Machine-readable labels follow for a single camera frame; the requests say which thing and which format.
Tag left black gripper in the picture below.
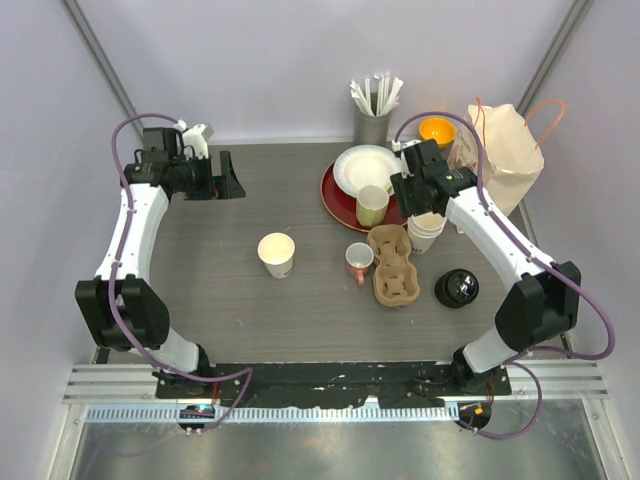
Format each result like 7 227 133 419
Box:
176 151 244 202

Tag stack of white paper cups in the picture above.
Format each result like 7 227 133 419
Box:
407 213 447 254

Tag black cup lids stack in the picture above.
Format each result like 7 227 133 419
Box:
434 269 479 309

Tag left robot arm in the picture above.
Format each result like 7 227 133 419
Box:
75 121 246 399

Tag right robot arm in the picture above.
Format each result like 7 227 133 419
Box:
390 140 581 395

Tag paper takeout bag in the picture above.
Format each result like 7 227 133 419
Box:
447 99 566 216

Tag white paper plate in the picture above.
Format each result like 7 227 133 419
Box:
333 145 407 198

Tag orange bowl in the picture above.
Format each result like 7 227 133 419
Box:
418 117 456 150

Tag red round tray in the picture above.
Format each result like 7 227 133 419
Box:
320 162 407 233

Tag grey straw holder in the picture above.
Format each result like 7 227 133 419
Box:
354 109 391 146

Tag pink mug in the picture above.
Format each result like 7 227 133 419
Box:
345 242 374 286

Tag brown cardboard cup carrier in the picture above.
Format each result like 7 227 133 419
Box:
367 225 420 308

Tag white wrapped straws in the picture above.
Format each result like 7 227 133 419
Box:
349 72 404 117

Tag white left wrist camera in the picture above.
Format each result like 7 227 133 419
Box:
174 120 214 159

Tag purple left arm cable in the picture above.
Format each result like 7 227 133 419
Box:
110 113 254 459

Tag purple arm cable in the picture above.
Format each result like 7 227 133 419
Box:
392 110 616 442
110 113 254 459

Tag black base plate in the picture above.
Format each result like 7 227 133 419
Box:
153 361 512 410

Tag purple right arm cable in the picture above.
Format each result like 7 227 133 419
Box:
392 110 616 442

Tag aluminium frame rail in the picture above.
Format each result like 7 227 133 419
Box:
63 359 608 428

